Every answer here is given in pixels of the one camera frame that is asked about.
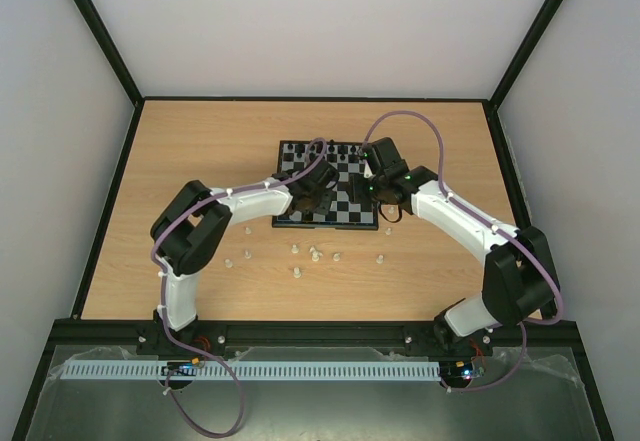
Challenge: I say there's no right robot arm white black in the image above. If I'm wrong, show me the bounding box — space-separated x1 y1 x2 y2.
349 137 560 353

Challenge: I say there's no light blue slotted cable duct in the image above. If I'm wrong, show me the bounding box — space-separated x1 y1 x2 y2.
60 360 441 382

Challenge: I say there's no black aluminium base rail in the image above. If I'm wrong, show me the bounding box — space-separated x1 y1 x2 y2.
49 318 581 350

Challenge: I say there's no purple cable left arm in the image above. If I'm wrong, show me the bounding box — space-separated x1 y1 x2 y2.
150 138 329 436

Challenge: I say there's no black and white chessboard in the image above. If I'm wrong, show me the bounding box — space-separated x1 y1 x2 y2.
271 139 380 231

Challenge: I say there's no black cage frame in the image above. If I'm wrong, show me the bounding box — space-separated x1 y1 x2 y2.
9 0 616 441

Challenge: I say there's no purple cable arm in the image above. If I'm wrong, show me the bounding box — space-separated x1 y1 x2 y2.
150 138 329 436
363 110 565 393

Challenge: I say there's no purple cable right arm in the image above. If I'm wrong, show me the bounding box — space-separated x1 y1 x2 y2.
363 110 565 393

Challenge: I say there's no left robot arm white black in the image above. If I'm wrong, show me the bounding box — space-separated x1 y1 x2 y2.
150 159 339 331

